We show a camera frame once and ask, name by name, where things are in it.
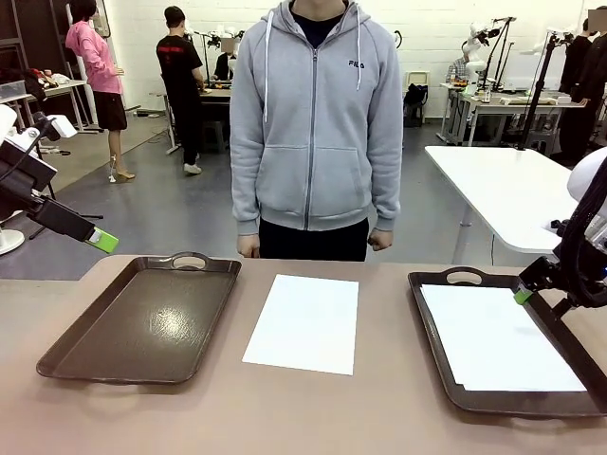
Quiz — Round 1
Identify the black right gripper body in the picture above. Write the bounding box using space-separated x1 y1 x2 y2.
518 256 568 293

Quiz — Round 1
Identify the grey plastic stool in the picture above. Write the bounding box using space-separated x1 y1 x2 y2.
202 120 229 154

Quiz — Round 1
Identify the person's right forearm grey sleeve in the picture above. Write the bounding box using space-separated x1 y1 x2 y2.
230 136 263 237

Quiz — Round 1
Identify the black tripod stand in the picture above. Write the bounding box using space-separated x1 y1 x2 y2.
514 28 561 152

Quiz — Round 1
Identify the pile of clothes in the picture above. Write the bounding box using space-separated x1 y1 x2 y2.
26 68 70 89

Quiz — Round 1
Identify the seated person at workbench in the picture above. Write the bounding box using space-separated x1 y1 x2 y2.
212 37 238 82

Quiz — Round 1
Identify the brown plastic tray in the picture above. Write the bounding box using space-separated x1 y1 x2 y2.
407 265 607 424
36 250 243 387

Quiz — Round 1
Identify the person's right hand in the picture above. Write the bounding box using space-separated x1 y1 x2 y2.
236 234 263 260

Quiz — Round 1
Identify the white side table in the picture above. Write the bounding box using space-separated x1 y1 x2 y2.
0 79 91 138

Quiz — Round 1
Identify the mannequin in pink hoodie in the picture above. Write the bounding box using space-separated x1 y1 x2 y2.
64 0 137 184

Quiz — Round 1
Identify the person's left forearm grey sleeve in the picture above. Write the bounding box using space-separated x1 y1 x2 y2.
368 136 405 234

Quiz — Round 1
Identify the person's left hand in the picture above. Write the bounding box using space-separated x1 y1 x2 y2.
368 227 395 252

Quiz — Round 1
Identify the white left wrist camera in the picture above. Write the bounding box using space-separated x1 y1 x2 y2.
31 112 78 141

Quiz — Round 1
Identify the person in black red-print t-shirt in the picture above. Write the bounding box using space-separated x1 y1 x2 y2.
156 5 206 175

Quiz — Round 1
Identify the person in grey hoodie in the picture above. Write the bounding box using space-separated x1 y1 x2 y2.
229 0 405 263

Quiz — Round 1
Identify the person in black clothes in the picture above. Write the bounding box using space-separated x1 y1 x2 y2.
559 9 607 162

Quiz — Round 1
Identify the brown-topped workbench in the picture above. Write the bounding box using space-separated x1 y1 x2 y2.
198 84 234 153

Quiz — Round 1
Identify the grey workbench with equipment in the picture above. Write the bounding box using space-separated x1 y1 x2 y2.
439 82 585 147

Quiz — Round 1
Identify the white round stand base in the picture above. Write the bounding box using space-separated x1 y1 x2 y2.
0 226 27 257

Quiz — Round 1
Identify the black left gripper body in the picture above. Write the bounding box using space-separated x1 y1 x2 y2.
0 155 58 222

